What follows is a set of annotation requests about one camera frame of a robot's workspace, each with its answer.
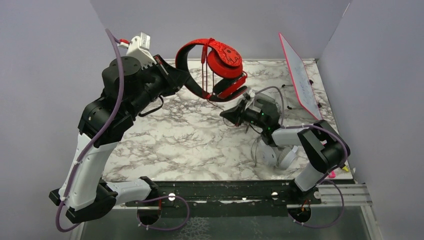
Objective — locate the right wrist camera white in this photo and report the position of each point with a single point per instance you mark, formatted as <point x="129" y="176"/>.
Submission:
<point x="250" y="99"/>

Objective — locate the pink highlighter marker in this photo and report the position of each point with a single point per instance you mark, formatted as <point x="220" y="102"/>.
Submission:
<point x="331" y="175"/>

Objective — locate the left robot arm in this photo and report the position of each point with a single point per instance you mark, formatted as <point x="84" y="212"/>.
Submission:
<point x="128" y="90"/>

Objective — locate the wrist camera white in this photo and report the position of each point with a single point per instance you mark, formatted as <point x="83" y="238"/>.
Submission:
<point x="250" y="99"/>
<point x="139" y="48"/>

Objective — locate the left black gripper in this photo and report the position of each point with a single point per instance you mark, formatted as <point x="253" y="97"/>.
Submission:
<point x="174" y="78"/>

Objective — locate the white gaming headset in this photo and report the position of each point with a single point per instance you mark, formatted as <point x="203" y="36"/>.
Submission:
<point x="273" y="157"/>

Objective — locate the red headphones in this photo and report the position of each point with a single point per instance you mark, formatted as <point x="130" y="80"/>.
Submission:
<point x="224" y="61"/>

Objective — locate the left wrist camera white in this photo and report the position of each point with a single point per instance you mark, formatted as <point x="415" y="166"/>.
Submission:
<point x="139" y="48"/>

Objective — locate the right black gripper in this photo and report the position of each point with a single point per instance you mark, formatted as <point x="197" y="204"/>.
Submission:
<point x="236" y="115"/>

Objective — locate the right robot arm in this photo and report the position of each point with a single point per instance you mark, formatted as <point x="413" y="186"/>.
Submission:
<point x="323" y="146"/>

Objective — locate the black whiteboard stand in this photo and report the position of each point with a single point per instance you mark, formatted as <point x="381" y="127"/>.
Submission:
<point x="291" y="99"/>

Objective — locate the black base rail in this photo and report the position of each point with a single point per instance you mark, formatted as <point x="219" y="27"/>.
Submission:
<point x="235" y="198"/>

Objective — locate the pink-framed whiteboard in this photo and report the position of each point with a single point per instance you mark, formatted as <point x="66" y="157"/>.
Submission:
<point x="300" y="80"/>

